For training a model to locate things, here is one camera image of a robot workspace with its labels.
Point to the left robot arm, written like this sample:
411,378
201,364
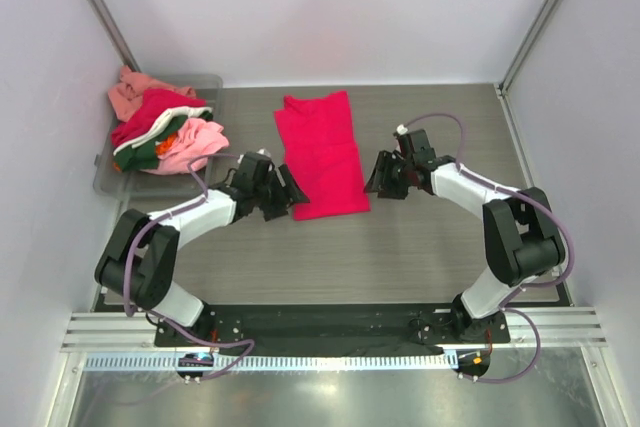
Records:
139,259

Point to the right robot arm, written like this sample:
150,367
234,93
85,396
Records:
521,241

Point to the white slotted cable duct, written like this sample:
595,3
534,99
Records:
203,362

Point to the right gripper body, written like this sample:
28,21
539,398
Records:
395,174

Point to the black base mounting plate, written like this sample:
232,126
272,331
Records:
350,330

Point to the crimson t shirt in tray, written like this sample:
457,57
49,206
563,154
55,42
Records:
154,103

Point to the right aluminium frame post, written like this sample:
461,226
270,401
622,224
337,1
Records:
532,36

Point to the aluminium frame post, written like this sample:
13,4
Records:
111,28
532,36

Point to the salmon pink t shirt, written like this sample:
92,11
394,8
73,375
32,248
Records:
126,96

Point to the left aluminium frame post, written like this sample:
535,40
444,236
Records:
111,28

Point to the orange garment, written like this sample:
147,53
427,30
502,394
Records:
165,145

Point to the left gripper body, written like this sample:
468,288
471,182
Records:
278,192

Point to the green white t shirt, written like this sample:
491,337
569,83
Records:
139,153

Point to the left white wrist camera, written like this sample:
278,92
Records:
264,152

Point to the light pink t shirt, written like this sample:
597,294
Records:
197,138

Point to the right aluminium table rail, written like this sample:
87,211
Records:
531,177

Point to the magenta t shirt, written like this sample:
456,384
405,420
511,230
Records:
323,156

